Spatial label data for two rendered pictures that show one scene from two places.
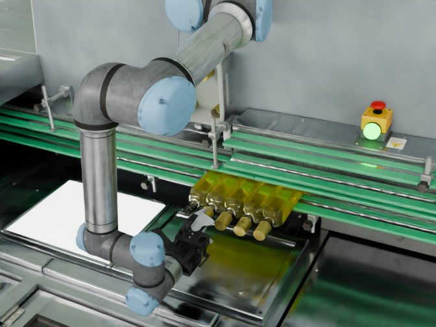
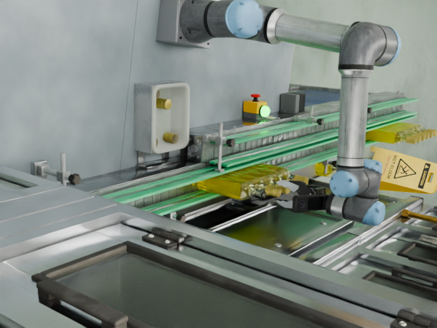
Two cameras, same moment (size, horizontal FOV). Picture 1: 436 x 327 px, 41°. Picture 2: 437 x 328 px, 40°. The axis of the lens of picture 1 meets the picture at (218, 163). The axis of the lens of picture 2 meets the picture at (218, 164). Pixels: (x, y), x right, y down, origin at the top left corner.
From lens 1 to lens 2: 2.32 m
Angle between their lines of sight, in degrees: 75
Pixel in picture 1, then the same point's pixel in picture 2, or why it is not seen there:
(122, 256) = (372, 176)
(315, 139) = (250, 125)
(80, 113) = (372, 56)
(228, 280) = (310, 225)
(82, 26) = (24, 87)
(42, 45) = not seen: outside the picture
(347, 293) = not seen: hidden behind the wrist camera
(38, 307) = not seen: hidden behind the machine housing
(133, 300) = (381, 209)
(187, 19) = (255, 25)
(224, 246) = (268, 222)
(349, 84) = (233, 88)
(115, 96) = (389, 37)
